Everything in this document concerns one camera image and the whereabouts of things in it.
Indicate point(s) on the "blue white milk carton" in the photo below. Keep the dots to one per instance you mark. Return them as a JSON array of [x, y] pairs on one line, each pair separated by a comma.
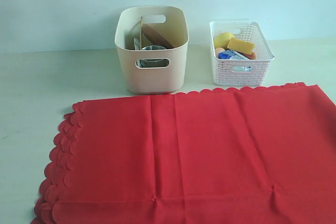
[[234, 55]]

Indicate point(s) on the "white perforated plastic basket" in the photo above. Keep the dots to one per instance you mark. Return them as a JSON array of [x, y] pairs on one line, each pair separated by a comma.
[[230, 72]]

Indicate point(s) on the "wooden chopstick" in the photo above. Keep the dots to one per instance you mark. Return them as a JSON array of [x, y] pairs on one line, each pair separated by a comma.
[[141, 33]]

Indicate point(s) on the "steel table knife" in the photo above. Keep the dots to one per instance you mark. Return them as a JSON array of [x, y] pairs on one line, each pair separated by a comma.
[[136, 44]]

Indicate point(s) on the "brown egg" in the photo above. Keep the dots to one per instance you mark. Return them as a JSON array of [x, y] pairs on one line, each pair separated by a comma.
[[219, 50]]

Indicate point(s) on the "fried chicken nugget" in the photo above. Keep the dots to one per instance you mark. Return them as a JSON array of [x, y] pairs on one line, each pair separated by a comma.
[[251, 56]]

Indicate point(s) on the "stainless steel cup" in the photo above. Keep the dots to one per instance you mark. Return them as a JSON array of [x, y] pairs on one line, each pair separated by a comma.
[[153, 63]]

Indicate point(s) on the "yellow lemon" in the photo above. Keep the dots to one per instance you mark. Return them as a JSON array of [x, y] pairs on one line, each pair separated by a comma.
[[223, 39]]

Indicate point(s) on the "red scalloped cloth mat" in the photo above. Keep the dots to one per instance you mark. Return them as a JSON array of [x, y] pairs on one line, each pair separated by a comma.
[[250, 155]]

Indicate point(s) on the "brown wooden plate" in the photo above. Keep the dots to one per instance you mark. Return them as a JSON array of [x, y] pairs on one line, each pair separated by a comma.
[[155, 37]]

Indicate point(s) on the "yellow cheese wedge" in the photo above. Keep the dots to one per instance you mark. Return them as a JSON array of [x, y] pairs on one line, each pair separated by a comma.
[[241, 46]]

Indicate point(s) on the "cream plastic storage bin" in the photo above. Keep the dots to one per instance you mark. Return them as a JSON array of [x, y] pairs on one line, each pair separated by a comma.
[[170, 22]]

